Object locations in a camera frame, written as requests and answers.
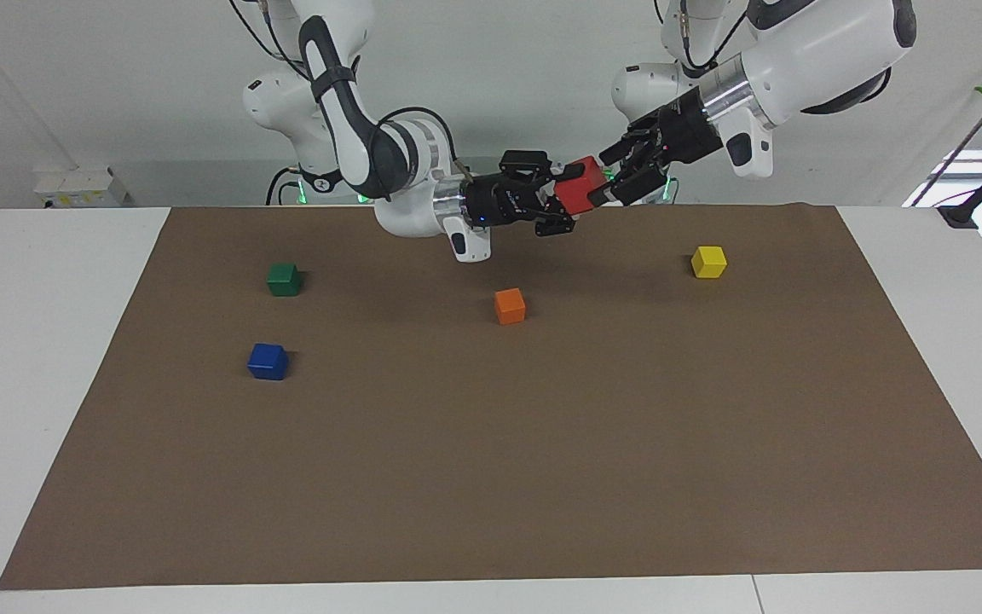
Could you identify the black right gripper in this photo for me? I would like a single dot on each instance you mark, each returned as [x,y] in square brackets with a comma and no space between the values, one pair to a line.
[499,203]

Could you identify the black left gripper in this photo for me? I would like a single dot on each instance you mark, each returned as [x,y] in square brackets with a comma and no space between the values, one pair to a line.
[689,130]

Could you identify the red cube block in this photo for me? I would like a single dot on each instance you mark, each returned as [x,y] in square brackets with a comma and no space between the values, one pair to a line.
[578,188]

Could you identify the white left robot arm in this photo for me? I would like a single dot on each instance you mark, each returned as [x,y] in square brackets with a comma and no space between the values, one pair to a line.
[823,51]

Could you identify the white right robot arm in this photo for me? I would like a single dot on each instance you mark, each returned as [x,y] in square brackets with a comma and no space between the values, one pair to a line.
[355,136]

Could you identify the orange cube block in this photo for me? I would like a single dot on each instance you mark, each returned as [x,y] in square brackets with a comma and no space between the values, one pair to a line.
[510,306]

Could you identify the yellow cube block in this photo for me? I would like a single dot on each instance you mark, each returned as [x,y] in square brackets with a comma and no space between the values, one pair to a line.
[708,262]

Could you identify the green cube block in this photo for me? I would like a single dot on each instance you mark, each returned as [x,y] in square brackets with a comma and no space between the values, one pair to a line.
[283,280]

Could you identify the blue cube block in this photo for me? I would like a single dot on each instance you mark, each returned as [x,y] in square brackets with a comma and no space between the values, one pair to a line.
[268,362]

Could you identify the brown table mat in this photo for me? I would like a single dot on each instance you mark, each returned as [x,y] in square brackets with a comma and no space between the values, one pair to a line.
[491,443]

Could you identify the white power socket boxes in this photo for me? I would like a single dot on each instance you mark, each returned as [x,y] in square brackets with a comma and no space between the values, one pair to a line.
[82,188]

